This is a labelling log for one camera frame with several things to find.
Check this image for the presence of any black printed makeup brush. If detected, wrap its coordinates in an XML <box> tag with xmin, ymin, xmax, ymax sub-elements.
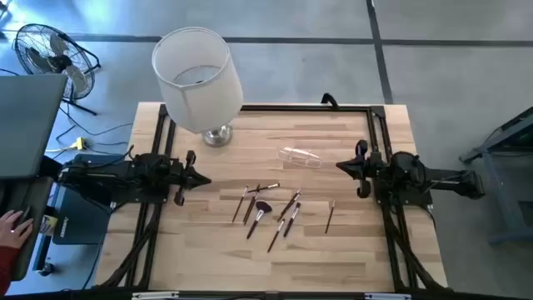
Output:
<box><xmin>266</xmin><ymin>218</ymin><xmax>286</xmax><ymax>254</ymax></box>

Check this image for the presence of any person's forearm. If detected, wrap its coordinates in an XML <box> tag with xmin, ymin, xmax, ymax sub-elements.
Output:
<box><xmin>0</xmin><ymin>245</ymin><xmax>21</xmax><ymax>295</ymax></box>

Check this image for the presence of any white floor cable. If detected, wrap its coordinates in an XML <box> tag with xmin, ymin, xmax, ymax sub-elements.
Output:
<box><xmin>44</xmin><ymin>143</ymin><xmax>78</xmax><ymax>153</ymax></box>

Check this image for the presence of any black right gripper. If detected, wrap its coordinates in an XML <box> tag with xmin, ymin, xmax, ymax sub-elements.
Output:
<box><xmin>336</xmin><ymin>138</ymin><xmax>391</xmax><ymax>199</ymax></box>

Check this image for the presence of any black aluminium table frame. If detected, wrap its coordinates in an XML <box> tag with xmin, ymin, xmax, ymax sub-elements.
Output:
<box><xmin>96</xmin><ymin>102</ymin><xmax>449</xmax><ymax>293</ymax></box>

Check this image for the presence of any black diagonal desk bar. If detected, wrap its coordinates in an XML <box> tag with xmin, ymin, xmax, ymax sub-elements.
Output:
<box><xmin>39</xmin><ymin>156</ymin><xmax>63</xmax><ymax>181</ymax></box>

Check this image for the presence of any thin black makeup brush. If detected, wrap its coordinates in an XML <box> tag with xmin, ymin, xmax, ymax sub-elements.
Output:
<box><xmin>281</xmin><ymin>188</ymin><xmax>302</xmax><ymax>218</ymax></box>
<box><xmin>232</xmin><ymin>185</ymin><xmax>249</xmax><ymax>224</ymax></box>
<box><xmin>242</xmin><ymin>183</ymin><xmax>262</xmax><ymax>227</ymax></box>
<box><xmin>324</xmin><ymin>200</ymin><xmax>336</xmax><ymax>235</ymax></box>
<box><xmin>247</xmin><ymin>182</ymin><xmax>281</xmax><ymax>193</ymax></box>
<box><xmin>277</xmin><ymin>192</ymin><xmax>299</xmax><ymax>223</ymax></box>

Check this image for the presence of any blue grey metal cart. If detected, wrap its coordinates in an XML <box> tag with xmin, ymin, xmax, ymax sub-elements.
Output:
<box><xmin>459</xmin><ymin>106</ymin><xmax>533</xmax><ymax>246</ymax></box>

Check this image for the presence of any thick black makeup brush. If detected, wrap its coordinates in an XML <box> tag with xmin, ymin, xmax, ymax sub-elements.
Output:
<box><xmin>282</xmin><ymin>202</ymin><xmax>301</xmax><ymax>239</ymax></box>

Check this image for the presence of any yellow tag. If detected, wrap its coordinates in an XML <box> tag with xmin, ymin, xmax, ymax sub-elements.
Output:
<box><xmin>39</xmin><ymin>214</ymin><xmax>59</xmax><ymax>238</ymax></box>

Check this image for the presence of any black floor cable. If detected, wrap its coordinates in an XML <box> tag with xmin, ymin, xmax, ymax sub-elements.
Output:
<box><xmin>55</xmin><ymin>102</ymin><xmax>134</xmax><ymax>158</ymax></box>

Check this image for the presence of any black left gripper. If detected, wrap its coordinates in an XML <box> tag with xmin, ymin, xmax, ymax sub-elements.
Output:
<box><xmin>165</xmin><ymin>150</ymin><xmax>212</xmax><ymax>207</ymax></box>

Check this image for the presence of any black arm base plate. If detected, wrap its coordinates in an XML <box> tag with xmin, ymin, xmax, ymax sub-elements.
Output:
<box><xmin>110</xmin><ymin>182</ymin><xmax>171</xmax><ymax>206</ymax></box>
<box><xmin>372</xmin><ymin>182</ymin><xmax>434</xmax><ymax>208</ymax></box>

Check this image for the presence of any black caster wheel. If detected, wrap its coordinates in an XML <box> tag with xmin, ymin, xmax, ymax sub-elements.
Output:
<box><xmin>37</xmin><ymin>261</ymin><xmax>56</xmax><ymax>278</ymax></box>

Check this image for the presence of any white shade silver table lamp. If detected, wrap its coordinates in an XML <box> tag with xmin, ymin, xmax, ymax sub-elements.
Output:
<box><xmin>151</xmin><ymin>26</ymin><xmax>245</xmax><ymax>148</ymax></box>

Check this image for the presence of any white strip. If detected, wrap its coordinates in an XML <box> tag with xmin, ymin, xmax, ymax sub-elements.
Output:
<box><xmin>132</xmin><ymin>291</ymin><xmax>180</xmax><ymax>299</ymax></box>
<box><xmin>364</xmin><ymin>292</ymin><xmax>412</xmax><ymax>300</ymax></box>

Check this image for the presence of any black hook clamp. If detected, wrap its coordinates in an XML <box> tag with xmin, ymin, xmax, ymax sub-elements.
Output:
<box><xmin>320</xmin><ymin>92</ymin><xmax>341</xmax><ymax>110</ymax></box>

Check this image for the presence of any large black powder brush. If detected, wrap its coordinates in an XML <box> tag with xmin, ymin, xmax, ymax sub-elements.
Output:
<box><xmin>246</xmin><ymin>200</ymin><xmax>274</xmax><ymax>241</ymax></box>

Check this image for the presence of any dark grey desk surface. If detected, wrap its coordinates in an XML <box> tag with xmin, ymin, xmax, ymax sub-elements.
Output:
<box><xmin>0</xmin><ymin>175</ymin><xmax>55</xmax><ymax>283</ymax></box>

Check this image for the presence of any black floor fan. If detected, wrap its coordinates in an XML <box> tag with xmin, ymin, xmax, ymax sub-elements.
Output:
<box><xmin>13</xmin><ymin>23</ymin><xmax>102</xmax><ymax>117</ymax></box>

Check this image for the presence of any black Husky case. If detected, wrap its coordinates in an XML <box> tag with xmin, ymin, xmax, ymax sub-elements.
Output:
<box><xmin>52</xmin><ymin>153</ymin><xmax>126</xmax><ymax>246</ymax></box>

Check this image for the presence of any clear plastic organizer container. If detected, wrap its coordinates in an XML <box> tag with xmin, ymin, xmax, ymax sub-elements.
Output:
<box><xmin>276</xmin><ymin>145</ymin><xmax>325</xmax><ymax>169</ymax></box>

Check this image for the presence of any person's hand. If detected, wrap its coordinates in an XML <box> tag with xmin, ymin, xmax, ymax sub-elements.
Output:
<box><xmin>0</xmin><ymin>209</ymin><xmax>34</xmax><ymax>250</ymax></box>

